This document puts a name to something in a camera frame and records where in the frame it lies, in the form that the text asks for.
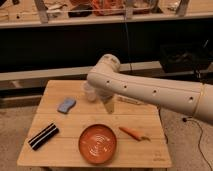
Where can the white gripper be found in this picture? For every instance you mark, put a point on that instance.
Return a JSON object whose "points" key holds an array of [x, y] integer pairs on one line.
{"points": [[106, 96]]}

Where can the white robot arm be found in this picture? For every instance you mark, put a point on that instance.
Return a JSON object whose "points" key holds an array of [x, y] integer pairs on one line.
{"points": [[190, 98]]}

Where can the blue sponge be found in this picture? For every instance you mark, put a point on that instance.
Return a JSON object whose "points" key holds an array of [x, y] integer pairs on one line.
{"points": [[66, 105]]}

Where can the orange ceramic plate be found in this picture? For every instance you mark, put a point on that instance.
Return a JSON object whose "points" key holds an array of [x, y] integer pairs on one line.
{"points": [[97, 144]]}

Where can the orange toy carrot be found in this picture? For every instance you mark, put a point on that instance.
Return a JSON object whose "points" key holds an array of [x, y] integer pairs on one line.
{"points": [[134, 134]]}

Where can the wooden table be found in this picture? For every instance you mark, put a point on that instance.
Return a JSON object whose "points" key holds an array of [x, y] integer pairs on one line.
{"points": [[130, 137]]}

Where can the black white striped block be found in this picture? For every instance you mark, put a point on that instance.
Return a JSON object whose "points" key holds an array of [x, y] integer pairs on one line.
{"points": [[43, 136]]}

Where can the black box on right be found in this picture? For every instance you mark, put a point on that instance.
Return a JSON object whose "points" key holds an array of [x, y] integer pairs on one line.
{"points": [[184, 57]]}

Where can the orange object on shelf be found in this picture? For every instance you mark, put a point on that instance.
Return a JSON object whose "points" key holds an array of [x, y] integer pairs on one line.
{"points": [[107, 7]]}

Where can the long grey shelf rail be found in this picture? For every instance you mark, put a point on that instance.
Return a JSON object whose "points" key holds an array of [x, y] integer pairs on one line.
{"points": [[37, 74]]}

